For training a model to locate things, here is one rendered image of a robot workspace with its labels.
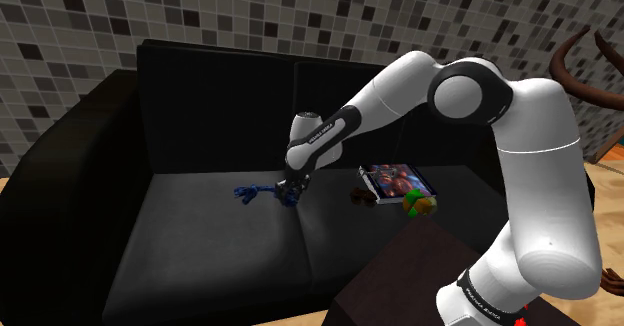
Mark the brown curved wooden furniture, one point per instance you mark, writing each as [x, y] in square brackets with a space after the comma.
[568, 79]

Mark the green and orange ball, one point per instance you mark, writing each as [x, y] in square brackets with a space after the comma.
[418, 204]

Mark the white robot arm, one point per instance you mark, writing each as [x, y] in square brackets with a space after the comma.
[541, 169]

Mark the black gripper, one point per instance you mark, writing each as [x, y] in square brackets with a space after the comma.
[295, 190]

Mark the small dark brown object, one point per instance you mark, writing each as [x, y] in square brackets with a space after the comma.
[363, 197]

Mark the black leather sofa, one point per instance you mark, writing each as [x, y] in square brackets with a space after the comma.
[204, 227]

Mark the book with colourful cover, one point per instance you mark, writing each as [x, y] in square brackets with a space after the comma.
[397, 181]

